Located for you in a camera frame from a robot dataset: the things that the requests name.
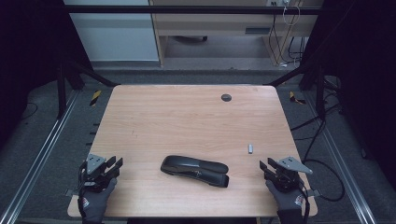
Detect black hanging cables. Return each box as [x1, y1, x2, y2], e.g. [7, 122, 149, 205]
[268, 2, 305, 67]

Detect black diagonal frame strut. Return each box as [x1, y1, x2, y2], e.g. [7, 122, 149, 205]
[266, 63, 319, 88]
[65, 58, 121, 89]

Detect white cabinet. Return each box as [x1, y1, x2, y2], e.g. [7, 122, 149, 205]
[63, 0, 161, 63]

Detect black frame post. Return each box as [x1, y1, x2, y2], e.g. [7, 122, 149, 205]
[56, 59, 68, 119]
[315, 64, 327, 121]

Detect black floor cable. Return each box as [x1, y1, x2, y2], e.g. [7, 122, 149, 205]
[289, 102, 347, 203]

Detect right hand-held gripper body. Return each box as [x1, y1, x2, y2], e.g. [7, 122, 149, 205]
[264, 156, 314, 193]

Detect black stapler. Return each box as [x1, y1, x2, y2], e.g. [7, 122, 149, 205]
[160, 155, 231, 189]

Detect black horizontal frame bar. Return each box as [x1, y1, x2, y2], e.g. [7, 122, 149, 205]
[63, 4, 323, 16]

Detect yellow black striped tape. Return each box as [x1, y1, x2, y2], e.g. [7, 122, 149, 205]
[289, 91, 308, 105]
[89, 90, 103, 107]

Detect person's right hand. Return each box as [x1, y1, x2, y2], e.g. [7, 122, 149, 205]
[264, 179, 308, 217]

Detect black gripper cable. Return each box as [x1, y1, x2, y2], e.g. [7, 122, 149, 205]
[299, 181, 312, 224]
[77, 160, 89, 218]

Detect person's left hand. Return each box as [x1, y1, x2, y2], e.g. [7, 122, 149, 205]
[78, 177, 118, 224]

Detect aluminium floor rail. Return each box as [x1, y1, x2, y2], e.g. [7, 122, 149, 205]
[0, 89, 81, 224]
[302, 92, 378, 224]

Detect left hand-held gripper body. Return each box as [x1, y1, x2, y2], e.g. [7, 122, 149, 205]
[78, 153, 118, 194]

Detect white hanging cable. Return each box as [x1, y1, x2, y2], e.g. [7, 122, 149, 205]
[281, 0, 302, 27]

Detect light wooden desk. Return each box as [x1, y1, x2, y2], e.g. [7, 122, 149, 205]
[148, 0, 325, 67]

